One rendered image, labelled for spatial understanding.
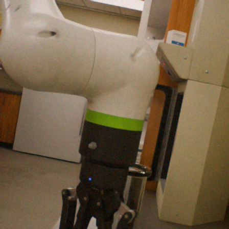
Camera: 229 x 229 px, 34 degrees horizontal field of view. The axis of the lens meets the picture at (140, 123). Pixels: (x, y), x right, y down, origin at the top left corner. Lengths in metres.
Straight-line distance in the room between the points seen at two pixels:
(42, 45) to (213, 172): 0.91
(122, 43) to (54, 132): 5.77
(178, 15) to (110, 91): 1.10
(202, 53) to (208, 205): 0.51
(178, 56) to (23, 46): 0.78
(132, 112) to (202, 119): 0.69
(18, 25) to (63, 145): 5.80
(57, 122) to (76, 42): 5.77
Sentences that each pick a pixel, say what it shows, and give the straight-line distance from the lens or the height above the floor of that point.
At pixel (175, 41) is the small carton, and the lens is 1.29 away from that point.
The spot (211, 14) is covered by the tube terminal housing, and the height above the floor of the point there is 1.62.
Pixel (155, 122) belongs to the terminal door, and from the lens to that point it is 1.51.
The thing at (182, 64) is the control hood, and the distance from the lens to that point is 1.20.
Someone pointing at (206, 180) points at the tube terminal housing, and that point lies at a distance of 1.26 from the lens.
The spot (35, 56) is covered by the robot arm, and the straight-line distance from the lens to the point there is 0.48.
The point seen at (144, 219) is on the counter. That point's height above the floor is 0.94.
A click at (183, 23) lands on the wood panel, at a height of 1.66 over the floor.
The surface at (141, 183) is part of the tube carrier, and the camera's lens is 0.84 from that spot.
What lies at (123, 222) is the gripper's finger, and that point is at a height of 1.14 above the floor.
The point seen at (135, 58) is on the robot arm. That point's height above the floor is 1.38.
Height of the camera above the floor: 1.33
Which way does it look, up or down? 4 degrees down
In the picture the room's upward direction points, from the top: 11 degrees clockwise
